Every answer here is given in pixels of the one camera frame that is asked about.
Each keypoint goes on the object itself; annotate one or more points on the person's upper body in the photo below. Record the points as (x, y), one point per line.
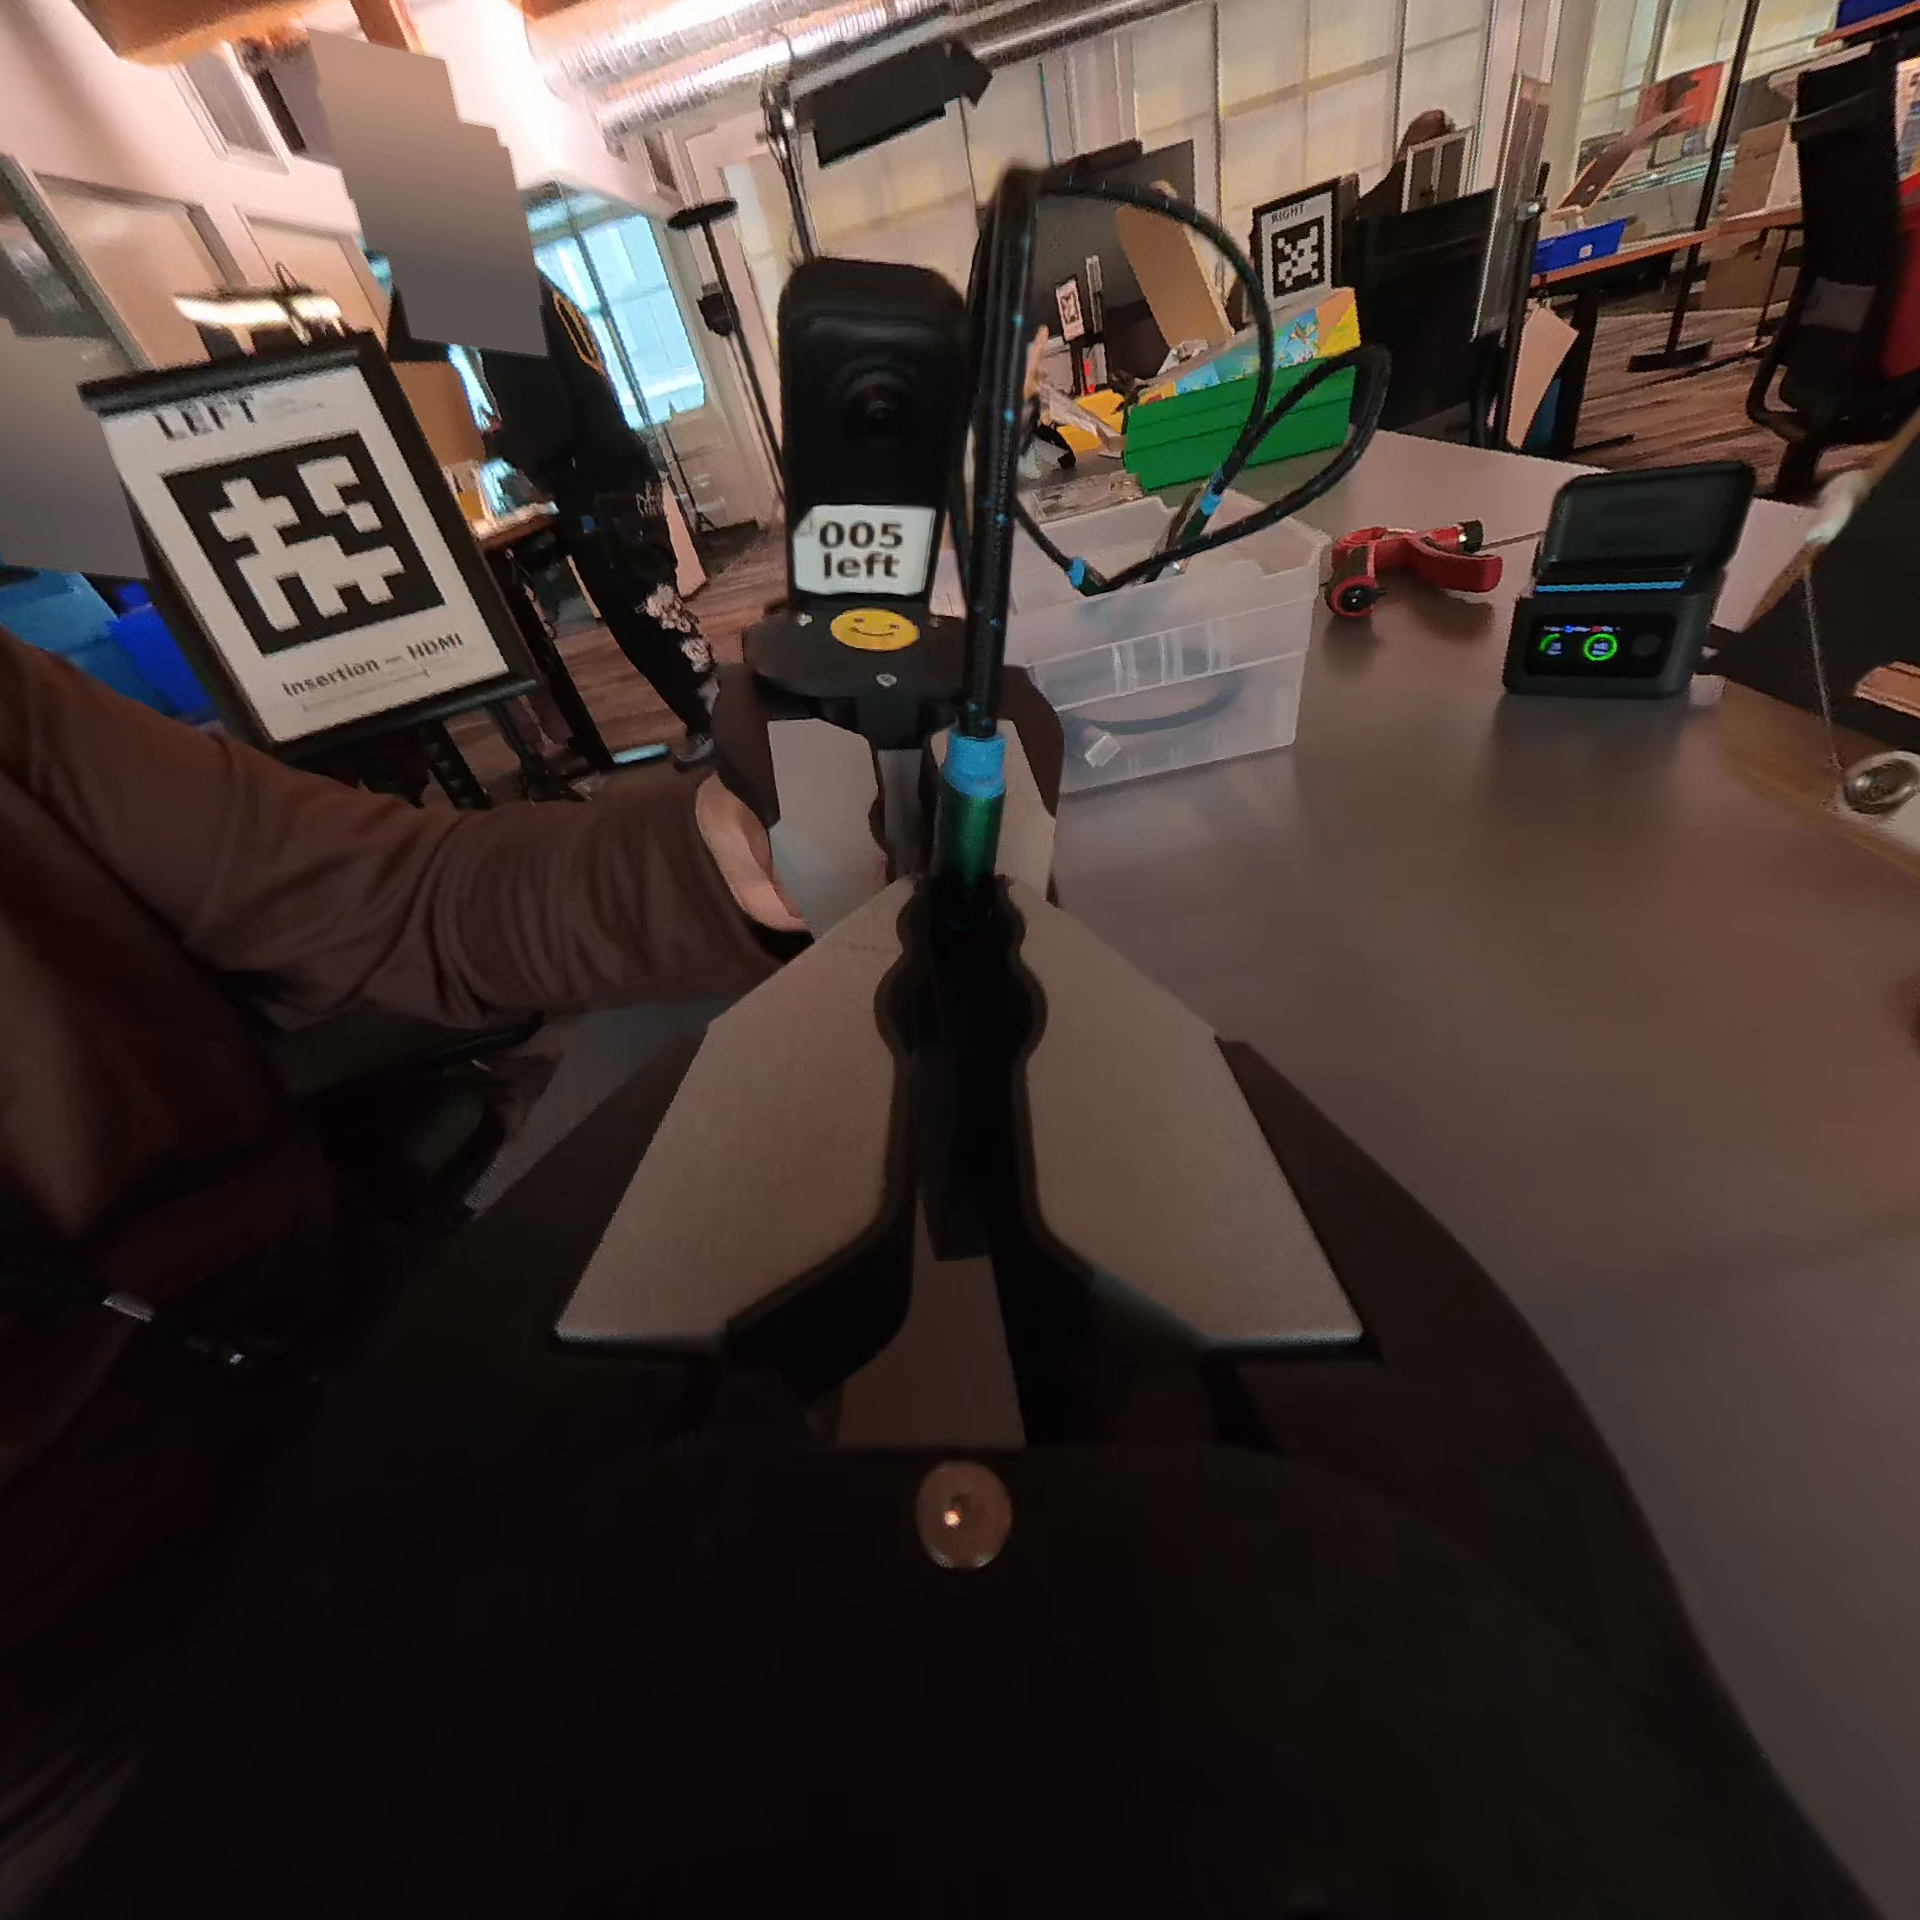
(118, 1048)

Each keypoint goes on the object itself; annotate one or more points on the small marker sign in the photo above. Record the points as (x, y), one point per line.
(1297, 248)

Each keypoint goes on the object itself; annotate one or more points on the green plastic crate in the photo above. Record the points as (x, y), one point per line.
(1200, 435)

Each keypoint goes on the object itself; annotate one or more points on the red hand tool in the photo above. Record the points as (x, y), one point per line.
(1442, 565)

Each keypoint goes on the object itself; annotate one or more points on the led light bar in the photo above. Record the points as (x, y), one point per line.
(256, 309)

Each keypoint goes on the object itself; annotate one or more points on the blue plastic crate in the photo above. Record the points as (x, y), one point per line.
(88, 630)

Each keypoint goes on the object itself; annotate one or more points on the cardboard sheet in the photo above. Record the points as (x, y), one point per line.
(1169, 269)

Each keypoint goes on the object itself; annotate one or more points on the black office chair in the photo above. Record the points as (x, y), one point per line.
(1846, 302)

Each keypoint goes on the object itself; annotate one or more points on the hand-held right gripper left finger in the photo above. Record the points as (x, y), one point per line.
(750, 1170)

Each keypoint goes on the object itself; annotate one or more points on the black monitor with white base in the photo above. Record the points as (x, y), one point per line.
(1882, 600)

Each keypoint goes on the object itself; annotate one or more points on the black studio light panel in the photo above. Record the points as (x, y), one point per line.
(887, 106)

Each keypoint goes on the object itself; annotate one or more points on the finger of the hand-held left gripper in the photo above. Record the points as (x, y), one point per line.
(825, 825)
(1033, 825)

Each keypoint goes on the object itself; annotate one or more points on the person's left forearm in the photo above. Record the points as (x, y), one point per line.
(494, 898)

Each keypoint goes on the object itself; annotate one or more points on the person's left hand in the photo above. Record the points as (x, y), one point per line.
(742, 857)

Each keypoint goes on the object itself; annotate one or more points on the clear plastic bin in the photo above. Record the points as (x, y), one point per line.
(1200, 675)

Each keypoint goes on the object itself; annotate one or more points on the black charging case with display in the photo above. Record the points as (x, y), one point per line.
(1632, 524)

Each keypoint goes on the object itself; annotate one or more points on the silver ventilation duct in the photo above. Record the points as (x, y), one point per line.
(675, 60)

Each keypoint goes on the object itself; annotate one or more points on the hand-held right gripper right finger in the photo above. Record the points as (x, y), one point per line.
(1169, 1188)

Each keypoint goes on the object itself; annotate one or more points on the wooden top desk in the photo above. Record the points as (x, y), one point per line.
(1650, 248)

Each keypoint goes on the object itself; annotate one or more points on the framed marker sign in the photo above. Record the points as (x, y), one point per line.
(302, 556)

